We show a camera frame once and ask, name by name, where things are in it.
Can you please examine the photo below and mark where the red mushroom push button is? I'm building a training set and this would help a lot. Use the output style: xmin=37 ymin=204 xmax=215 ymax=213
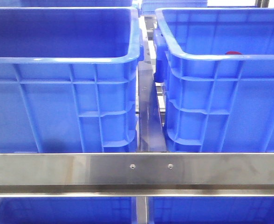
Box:
xmin=226 ymin=51 xmax=242 ymax=55

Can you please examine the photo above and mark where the right blue plastic crate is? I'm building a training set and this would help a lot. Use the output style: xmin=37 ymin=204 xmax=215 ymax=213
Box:
xmin=154 ymin=7 xmax=274 ymax=153

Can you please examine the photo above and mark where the blue plastic crate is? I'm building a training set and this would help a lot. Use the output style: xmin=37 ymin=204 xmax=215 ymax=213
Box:
xmin=154 ymin=7 xmax=274 ymax=153
xmin=0 ymin=7 xmax=143 ymax=153

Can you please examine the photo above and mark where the left blue plastic crate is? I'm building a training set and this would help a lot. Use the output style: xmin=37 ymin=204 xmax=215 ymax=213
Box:
xmin=0 ymin=7 xmax=143 ymax=153

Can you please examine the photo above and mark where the rear right blue crate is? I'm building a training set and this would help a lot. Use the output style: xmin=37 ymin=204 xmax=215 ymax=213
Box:
xmin=141 ymin=0 xmax=208 ymax=15

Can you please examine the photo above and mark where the lower right blue crate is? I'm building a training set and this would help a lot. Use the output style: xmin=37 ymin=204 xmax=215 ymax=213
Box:
xmin=150 ymin=196 xmax=274 ymax=224

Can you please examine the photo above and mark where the lower left blue crate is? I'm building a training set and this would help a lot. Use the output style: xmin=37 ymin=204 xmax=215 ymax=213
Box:
xmin=0 ymin=197 xmax=137 ymax=224

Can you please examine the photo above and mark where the rear left blue crate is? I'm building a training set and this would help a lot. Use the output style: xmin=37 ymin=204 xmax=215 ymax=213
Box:
xmin=0 ymin=0 xmax=140 ymax=8

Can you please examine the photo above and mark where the stainless steel rack frame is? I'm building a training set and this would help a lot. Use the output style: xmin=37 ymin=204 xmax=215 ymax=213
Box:
xmin=0 ymin=16 xmax=274 ymax=224

